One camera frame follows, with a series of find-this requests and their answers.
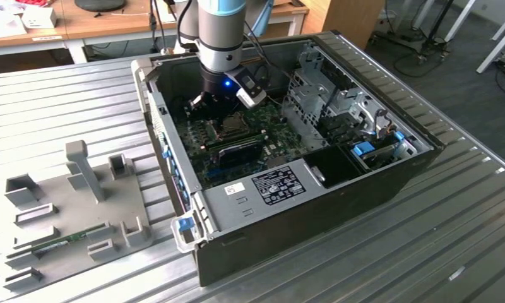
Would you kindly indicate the blue case latch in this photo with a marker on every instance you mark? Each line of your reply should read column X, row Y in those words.
column 185, row 224

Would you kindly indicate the grey parts rack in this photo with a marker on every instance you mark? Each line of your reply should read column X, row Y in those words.
column 81, row 214

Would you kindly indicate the silver metal drive cage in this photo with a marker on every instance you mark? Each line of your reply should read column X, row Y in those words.
column 307, row 94

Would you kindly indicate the white table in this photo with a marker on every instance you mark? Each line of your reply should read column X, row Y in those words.
column 502, row 50

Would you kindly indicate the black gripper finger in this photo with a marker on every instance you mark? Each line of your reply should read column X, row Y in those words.
column 201, row 102

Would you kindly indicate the white plastic bag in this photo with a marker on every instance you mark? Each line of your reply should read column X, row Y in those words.
column 2, row 25

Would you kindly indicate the green RAM stick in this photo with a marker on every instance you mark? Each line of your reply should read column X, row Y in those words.
column 67, row 239
column 237, row 142

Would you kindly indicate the CPU socket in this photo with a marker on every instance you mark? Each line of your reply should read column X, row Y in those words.
column 215, row 130

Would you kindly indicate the black round pad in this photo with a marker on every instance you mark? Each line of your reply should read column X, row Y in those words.
column 101, row 4

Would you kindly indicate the black graphics card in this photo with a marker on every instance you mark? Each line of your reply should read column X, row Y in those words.
column 241, row 156

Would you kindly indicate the hard disk in blue carrier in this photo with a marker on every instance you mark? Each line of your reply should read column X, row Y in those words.
column 365, row 148

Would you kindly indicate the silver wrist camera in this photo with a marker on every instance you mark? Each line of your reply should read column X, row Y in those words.
column 249, row 91

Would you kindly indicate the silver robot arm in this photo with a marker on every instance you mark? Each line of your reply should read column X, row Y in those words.
column 221, row 38

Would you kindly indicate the white cardboard box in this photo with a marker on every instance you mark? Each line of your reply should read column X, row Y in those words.
column 41, row 17

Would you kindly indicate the black wheeled stand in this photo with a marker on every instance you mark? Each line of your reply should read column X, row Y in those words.
column 430, row 47

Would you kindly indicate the grey power supply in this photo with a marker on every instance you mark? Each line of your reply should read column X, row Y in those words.
column 227, row 217

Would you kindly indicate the wooden cabinet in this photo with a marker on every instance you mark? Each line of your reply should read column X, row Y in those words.
column 346, row 19

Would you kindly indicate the blue plastic clip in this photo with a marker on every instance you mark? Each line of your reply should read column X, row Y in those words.
column 166, row 155
column 399, row 136

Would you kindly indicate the wooden desk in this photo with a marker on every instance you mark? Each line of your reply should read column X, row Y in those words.
column 110, row 22

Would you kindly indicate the black PC case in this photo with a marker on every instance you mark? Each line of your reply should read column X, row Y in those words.
column 321, row 221

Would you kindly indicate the green motherboard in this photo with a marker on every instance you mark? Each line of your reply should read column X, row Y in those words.
column 278, row 139

